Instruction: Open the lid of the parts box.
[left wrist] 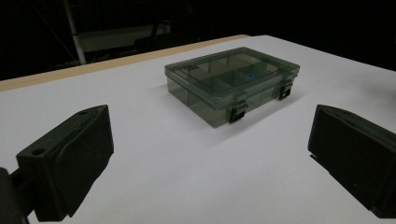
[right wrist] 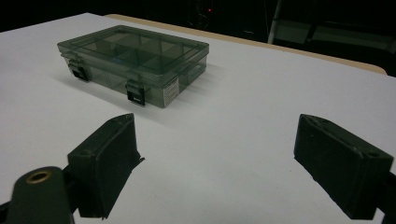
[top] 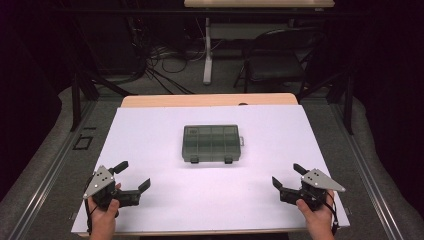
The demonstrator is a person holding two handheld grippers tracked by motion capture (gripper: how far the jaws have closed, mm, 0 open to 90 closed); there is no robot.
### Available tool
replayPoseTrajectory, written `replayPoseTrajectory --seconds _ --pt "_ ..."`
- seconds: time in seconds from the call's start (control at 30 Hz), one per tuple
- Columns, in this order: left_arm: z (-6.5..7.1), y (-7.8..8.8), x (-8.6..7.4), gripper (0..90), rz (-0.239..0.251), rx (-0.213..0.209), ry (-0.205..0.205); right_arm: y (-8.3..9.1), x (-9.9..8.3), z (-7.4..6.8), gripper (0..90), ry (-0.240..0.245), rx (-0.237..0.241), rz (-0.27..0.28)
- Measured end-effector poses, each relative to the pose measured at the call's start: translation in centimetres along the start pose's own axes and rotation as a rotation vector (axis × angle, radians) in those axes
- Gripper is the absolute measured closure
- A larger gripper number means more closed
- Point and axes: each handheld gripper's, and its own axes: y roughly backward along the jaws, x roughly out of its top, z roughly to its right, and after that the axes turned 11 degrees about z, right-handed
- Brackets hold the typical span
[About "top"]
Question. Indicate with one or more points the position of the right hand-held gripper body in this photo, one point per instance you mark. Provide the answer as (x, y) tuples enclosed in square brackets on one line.
[(313, 190)]

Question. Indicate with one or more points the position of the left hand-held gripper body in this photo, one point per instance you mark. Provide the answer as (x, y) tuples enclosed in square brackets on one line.
[(100, 186)]

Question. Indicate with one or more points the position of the grey transparent compartment box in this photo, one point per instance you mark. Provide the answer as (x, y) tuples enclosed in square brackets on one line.
[(211, 143)]

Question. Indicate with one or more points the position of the person's right hand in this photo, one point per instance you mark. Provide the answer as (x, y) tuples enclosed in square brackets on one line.
[(316, 218)]

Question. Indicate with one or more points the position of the person's left hand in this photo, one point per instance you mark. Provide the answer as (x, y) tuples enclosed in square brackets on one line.
[(105, 216)]

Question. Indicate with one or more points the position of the white board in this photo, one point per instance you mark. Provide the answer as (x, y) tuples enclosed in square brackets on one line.
[(186, 193)]

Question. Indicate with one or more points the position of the black metal stand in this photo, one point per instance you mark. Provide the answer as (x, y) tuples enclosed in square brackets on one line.
[(333, 90), (85, 93)]

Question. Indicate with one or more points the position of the wooden table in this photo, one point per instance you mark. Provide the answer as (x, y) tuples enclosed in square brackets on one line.
[(206, 100)]

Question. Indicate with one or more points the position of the black folding chair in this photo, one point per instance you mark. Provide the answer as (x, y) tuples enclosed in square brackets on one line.
[(273, 63)]

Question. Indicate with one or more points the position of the white desk with metal legs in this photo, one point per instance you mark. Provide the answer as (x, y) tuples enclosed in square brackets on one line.
[(230, 30)]

